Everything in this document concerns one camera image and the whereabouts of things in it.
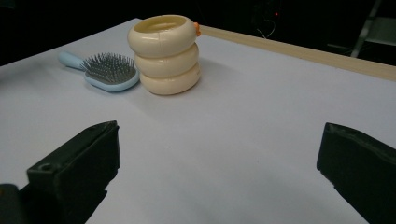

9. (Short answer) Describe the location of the light blue hairbrush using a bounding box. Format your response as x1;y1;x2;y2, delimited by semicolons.
58;50;140;93

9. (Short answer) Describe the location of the cream ringed brush holder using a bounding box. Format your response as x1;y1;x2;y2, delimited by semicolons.
126;14;202;96

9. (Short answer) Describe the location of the thin pale cable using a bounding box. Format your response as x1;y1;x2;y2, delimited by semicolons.
256;19;277;40

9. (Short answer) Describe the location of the grey metal shelf stand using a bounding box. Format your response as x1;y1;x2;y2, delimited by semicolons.
349;0;396;59

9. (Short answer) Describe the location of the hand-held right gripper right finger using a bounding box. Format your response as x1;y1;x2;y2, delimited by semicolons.
316;121;396;224

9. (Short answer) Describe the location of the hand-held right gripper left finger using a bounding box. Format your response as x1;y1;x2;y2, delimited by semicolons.
19;120;121;224

